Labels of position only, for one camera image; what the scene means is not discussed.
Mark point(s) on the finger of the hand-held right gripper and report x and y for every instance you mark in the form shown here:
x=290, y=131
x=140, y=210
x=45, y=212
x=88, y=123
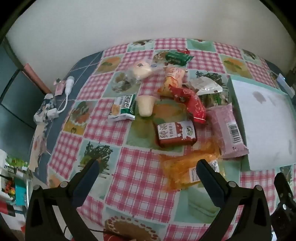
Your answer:
x=283, y=185

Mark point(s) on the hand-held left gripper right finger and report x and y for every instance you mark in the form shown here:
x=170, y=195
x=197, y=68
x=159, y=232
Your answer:
x=210, y=183

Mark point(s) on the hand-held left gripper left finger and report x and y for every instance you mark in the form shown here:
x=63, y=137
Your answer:
x=86, y=183

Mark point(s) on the orange clear snack packet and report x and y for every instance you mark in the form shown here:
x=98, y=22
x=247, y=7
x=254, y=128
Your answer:
x=180, y=169

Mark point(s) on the pink snack packet with barcode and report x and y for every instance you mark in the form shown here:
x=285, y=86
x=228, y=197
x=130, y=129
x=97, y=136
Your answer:
x=226, y=132

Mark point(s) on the red-brown snack packet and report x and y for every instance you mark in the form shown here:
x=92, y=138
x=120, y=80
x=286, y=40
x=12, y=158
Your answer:
x=175, y=134

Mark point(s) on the white box with green rim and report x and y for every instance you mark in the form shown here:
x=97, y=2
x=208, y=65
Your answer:
x=261, y=120

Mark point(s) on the red peanut snack packet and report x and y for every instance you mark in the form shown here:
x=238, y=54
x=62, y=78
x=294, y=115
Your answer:
x=192, y=104

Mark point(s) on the clear packet with green print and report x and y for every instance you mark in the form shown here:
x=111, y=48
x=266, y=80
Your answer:
x=217, y=99

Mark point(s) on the green and white snack packet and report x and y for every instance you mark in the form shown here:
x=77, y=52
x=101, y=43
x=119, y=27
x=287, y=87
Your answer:
x=123, y=106

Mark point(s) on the cream pudding cup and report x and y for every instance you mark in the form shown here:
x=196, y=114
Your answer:
x=145, y=106

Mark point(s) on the white grey snack packet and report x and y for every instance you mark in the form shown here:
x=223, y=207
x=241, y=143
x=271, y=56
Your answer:
x=203, y=85

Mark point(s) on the orange and pink snack packet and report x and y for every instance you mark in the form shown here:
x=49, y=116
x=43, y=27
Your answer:
x=172, y=78

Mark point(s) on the round bun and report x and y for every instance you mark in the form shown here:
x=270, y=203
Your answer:
x=141, y=69

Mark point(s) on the teal plastic box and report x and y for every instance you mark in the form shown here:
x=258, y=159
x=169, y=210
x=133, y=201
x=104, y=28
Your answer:
x=20, y=193

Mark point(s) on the green toy plant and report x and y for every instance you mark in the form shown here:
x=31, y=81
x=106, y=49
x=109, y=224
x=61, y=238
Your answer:
x=16, y=161

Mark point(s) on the floral crumpled wrap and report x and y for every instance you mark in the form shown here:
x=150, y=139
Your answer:
x=42, y=109

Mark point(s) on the small pink tube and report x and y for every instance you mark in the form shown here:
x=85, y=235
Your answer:
x=59, y=88

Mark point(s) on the white power strip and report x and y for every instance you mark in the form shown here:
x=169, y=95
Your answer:
x=283, y=81

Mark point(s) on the dark glass door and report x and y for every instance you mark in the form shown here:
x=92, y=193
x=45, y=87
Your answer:
x=13, y=92

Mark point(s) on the small red wrapped candy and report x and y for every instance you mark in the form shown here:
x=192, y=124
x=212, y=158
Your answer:
x=182, y=51

